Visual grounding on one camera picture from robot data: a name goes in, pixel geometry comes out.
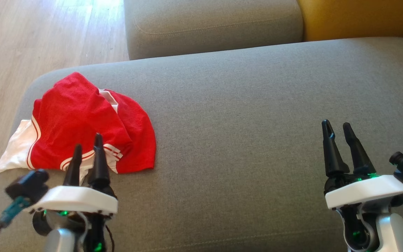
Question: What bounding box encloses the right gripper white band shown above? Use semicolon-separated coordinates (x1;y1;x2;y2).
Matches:
321;120;403;251

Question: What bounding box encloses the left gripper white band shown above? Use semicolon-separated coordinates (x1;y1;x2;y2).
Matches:
30;133;118;252

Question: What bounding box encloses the red and white t-shirt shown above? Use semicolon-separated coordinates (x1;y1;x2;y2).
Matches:
0;72;157;175

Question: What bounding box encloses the grey sofa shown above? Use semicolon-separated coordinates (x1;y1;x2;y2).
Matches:
0;37;403;252

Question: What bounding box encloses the large yellow sofa back cushion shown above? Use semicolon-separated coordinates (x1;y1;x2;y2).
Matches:
297;0;403;42

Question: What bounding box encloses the smaller grey sofa seat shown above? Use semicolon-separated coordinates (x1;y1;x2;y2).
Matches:
123;0;304;61

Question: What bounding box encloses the left camera cable teal plug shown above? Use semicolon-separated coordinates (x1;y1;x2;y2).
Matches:
0;196;31;252

